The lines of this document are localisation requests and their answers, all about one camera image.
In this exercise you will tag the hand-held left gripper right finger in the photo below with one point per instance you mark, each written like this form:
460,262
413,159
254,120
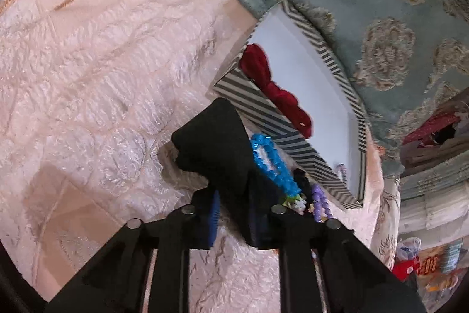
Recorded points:
293,236

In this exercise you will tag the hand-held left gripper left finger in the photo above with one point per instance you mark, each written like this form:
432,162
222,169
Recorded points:
214,221

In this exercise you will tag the black hair scrunchie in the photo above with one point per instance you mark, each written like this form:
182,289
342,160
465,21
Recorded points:
302,181

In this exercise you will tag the black fabric hair bow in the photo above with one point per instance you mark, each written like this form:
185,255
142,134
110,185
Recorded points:
216,140

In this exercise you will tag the striped cardboard box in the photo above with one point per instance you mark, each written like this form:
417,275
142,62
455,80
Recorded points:
311,78

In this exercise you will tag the beige floral bed cover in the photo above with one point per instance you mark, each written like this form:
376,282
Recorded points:
388,210

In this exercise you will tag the red plastic bag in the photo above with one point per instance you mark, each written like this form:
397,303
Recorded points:
405,267

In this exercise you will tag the red velvet hair bow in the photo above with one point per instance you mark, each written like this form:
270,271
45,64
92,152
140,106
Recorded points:
282,96

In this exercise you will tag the stack of folded bedding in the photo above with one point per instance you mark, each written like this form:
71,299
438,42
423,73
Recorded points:
432,203

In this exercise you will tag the pile of clothes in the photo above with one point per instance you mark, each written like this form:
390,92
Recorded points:
432,129

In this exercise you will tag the pink quilted bedspread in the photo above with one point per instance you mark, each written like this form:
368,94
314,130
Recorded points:
91,78

